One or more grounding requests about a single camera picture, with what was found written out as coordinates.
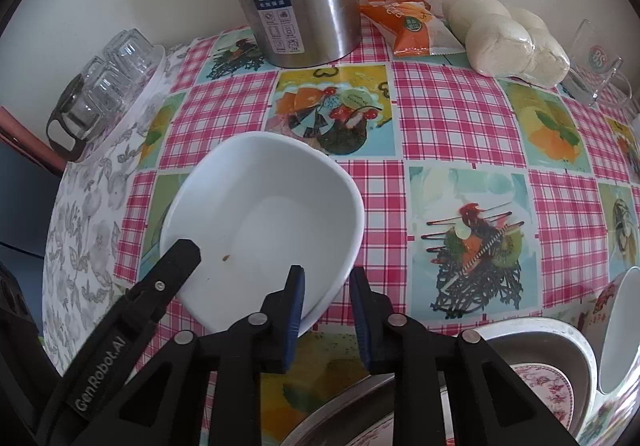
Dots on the pink floral plate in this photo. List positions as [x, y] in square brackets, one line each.
[542, 388]

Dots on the blue cabinet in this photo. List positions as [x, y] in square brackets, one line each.
[25, 196]

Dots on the clear glass tumbler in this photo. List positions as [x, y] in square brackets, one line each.
[97, 106]
[95, 74]
[134, 51]

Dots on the clear glass mug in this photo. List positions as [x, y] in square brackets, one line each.
[595, 66]

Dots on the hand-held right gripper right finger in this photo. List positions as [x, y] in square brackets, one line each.
[361, 321]

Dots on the orange snack packet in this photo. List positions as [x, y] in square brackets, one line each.
[410, 21]

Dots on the strawberry print bowl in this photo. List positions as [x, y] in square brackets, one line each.
[617, 341]

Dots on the stainless steel plate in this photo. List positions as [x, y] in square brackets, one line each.
[585, 376]

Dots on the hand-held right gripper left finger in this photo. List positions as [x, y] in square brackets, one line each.
[295, 311]

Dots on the bag of steamed buns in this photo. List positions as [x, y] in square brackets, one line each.
[505, 41]

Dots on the pink checkered tablecloth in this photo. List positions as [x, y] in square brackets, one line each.
[450, 126]

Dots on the white bowl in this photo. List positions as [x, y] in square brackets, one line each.
[270, 206]

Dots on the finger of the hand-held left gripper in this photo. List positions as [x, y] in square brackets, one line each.
[172, 271]

